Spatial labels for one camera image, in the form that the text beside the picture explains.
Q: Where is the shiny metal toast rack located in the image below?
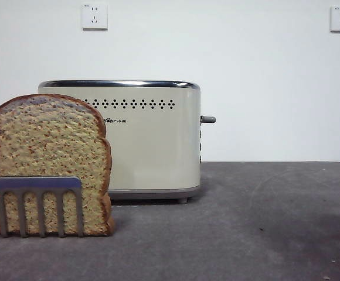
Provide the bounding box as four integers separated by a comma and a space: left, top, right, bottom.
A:
0, 176, 84, 238

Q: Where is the brown-crusted bread slice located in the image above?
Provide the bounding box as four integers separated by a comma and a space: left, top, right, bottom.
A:
0, 93, 115, 237

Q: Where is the cream toaster with chrome rim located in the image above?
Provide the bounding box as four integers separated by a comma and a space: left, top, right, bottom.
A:
38, 79, 202, 205

